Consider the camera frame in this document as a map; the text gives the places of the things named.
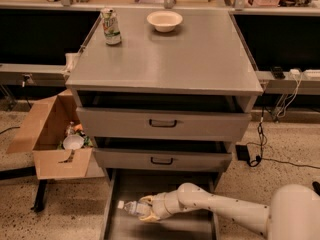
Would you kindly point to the white bowl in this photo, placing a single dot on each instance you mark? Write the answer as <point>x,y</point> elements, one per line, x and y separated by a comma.
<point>164,21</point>

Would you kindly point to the grey top drawer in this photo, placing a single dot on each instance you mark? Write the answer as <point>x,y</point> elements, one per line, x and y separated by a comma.
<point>161,116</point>

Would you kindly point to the black device on rail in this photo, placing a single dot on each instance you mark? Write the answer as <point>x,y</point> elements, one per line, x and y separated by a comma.
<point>277,72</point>

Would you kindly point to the clear blue plastic bottle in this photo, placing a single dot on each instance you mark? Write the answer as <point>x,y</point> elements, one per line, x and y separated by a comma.
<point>135,208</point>

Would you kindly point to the white power strip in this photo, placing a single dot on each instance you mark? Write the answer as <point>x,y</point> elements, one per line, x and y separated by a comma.
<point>310,74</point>

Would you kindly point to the small bottle in box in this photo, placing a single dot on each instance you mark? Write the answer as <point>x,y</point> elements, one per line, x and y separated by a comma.
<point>70,129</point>

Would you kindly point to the grey drawer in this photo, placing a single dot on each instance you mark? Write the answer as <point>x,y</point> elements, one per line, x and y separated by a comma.
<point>162,154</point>
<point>131,185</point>
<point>161,116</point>

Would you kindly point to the grey drawer cabinet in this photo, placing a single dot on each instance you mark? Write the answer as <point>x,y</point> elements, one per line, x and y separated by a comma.
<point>202,56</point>

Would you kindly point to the grey middle drawer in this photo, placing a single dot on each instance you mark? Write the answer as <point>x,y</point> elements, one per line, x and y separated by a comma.
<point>162,154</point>

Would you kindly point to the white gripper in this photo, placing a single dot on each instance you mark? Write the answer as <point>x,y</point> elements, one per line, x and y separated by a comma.
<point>160,203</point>

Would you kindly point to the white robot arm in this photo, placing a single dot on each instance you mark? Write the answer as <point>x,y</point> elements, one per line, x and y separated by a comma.
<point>293,214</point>

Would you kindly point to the cardboard box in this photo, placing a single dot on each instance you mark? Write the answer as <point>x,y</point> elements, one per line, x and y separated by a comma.
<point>40,133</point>

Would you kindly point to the white cup in box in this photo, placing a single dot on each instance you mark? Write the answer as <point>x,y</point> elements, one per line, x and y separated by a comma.
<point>73,142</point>

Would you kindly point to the grey bottom drawer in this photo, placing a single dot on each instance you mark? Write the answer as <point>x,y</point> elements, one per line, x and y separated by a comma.
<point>131,185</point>

